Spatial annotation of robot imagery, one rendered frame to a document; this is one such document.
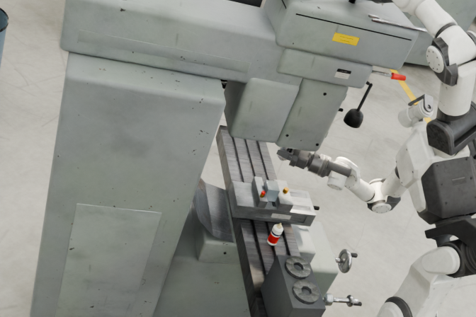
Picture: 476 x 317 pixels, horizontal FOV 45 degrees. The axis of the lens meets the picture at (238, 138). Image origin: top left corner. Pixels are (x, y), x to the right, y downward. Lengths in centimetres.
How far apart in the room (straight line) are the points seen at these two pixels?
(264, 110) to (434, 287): 83
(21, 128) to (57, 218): 200
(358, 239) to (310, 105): 214
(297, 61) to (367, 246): 235
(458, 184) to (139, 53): 109
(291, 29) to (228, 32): 20
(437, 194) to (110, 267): 123
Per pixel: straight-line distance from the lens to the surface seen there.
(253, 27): 186
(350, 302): 288
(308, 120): 209
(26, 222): 344
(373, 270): 393
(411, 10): 175
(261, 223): 238
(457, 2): 679
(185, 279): 251
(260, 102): 197
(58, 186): 202
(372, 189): 243
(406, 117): 210
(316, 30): 186
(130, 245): 222
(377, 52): 198
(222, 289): 260
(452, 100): 175
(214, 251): 238
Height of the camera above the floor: 249
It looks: 34 degrees down
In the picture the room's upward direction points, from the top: 21 degrees clockwise
